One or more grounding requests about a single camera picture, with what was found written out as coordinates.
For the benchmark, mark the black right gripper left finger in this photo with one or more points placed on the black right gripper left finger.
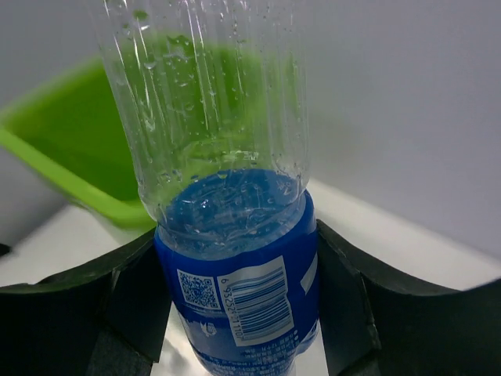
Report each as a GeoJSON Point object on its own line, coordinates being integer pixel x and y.
{"type": "Point", "coordinates": [107, 316]}

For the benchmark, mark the green plastic bin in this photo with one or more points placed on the green plastic bin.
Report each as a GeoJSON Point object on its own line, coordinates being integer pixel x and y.
{"type": "Point", "coordinates": [70, 149]}

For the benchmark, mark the clear bottle blue label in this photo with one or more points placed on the clear bottle blue label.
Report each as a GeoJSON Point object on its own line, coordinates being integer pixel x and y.
{"type": "Point", "coordinates": [249, 310]}

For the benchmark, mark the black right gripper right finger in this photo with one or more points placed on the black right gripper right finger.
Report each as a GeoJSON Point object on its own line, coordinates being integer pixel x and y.
{"type": "Point", "coordinates": [377, 320]}

